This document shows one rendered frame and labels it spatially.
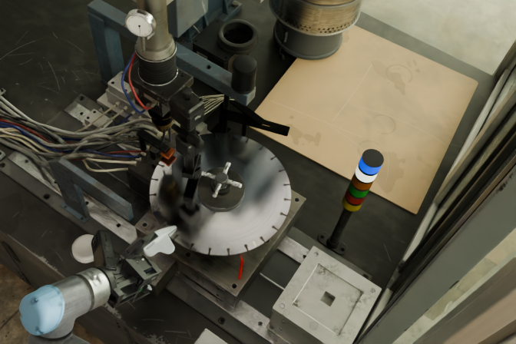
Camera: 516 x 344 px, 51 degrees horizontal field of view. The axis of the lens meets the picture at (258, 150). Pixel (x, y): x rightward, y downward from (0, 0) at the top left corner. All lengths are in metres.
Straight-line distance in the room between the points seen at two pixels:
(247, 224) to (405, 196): 0.54
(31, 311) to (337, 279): 0.64
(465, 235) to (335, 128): 1.14
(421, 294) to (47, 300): 0.63
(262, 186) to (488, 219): 0.82
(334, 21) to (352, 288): 0.81
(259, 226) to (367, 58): 0.86
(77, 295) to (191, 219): 0.31
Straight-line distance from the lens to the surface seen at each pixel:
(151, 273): 1.17
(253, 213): 1.24
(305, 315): 1.22
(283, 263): 1.41
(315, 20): 1.67
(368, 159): 1.12
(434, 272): 0.63
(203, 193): 1.25
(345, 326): 1.23
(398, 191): 1.59
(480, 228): 0.54
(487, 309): 0.44
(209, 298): 1.36
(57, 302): 1.04
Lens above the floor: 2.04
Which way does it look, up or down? 55 degrees down
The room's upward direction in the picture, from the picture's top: 9 degrees clockwise
